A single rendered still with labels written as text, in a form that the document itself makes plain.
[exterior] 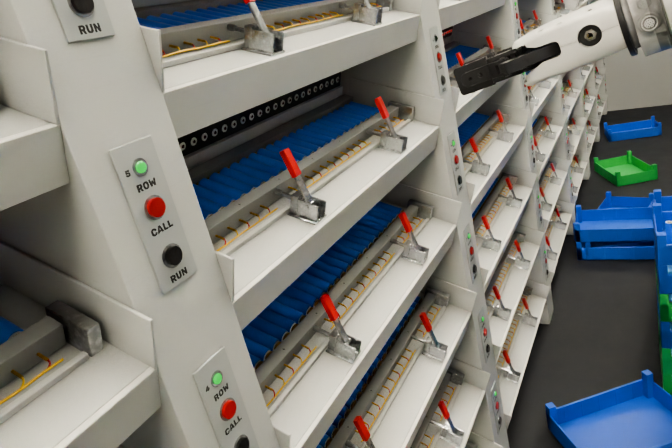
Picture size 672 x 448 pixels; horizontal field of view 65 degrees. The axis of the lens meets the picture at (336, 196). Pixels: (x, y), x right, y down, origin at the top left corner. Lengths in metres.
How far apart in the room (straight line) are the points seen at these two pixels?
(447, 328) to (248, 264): 0.62
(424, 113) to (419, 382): 0.48
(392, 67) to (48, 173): 0.72
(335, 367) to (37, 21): 0.51
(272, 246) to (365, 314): 0.26
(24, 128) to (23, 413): 0.20
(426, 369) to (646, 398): 0.85
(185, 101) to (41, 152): 0.14
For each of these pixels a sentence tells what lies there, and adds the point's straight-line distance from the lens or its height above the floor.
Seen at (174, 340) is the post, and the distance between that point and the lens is 0.47.
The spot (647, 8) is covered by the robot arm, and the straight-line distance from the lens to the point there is 0.58.
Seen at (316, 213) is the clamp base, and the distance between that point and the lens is 0.63.
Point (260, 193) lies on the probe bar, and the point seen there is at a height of 0.95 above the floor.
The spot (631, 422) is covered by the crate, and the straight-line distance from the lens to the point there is 1.65.
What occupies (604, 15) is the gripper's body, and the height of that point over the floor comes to 1.07.
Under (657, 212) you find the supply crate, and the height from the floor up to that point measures 0.46.
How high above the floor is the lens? 1.12
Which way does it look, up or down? 18 degrees down
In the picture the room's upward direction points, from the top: 14 degrees counter-clockwise
